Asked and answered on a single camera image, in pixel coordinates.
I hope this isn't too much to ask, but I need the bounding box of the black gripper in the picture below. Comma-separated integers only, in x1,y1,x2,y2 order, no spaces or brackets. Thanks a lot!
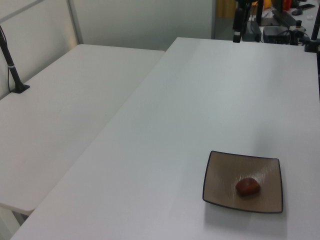
232,8,245,44

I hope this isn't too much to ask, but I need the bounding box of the small round red-brown food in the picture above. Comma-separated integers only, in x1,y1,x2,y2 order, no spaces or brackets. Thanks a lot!
235,177,261,198

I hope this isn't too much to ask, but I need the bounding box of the square brown ceramic plate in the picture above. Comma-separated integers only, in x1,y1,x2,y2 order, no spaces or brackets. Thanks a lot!
202,150,284,214

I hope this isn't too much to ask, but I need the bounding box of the grey power supply box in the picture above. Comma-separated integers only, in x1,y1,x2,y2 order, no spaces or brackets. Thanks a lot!
242,20,262,42

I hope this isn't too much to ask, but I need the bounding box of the yellow partition panel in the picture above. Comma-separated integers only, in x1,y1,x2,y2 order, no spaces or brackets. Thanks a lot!
216,0,237,18

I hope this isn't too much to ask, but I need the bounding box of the black upright stand pole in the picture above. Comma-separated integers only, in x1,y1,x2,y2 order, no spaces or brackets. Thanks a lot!
254,0,265,26

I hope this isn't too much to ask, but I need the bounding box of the black electronics box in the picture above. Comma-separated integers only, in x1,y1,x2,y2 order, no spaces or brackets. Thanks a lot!
262,25,293,45

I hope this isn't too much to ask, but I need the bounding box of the emergency stop button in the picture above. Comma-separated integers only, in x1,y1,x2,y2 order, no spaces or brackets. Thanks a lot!
294,19,307,32

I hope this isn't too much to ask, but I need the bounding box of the black clamp-mounted pole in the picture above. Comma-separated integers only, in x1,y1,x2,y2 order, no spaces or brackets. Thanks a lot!
303,18,320,53

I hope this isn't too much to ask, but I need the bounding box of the white table leg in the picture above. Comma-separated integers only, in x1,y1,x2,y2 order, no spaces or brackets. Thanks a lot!
0,207,21,240

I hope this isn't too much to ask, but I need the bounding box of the grey metal partition post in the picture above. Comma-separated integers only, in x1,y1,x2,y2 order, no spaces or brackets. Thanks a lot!
67,0,84,46

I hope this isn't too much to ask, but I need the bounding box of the black camera stand pole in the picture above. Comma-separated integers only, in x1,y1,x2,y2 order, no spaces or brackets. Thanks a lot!
0,24,31,94

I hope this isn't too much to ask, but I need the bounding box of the thin black cable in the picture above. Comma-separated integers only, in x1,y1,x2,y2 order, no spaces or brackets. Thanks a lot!
6,67,13,93

